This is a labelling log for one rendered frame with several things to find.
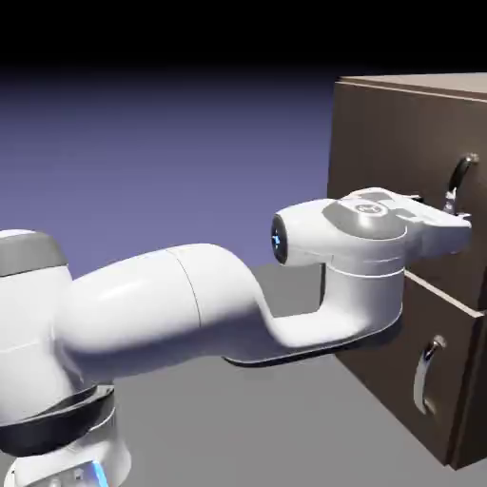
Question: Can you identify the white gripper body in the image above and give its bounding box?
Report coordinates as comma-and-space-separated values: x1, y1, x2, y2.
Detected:
395, 200, 474, 264

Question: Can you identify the dark brown cabinet door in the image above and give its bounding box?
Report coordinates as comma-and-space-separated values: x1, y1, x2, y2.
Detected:
334, 268, 487, 472
326, 77, 487, 312

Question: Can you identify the dark brown wooden cabinet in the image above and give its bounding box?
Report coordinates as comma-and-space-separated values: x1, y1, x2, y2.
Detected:
325, 71, 487, 473

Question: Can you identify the curved metal handle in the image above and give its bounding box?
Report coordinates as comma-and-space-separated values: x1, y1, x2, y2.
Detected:
440, 152, 480, 214
412, 334, 447, 416

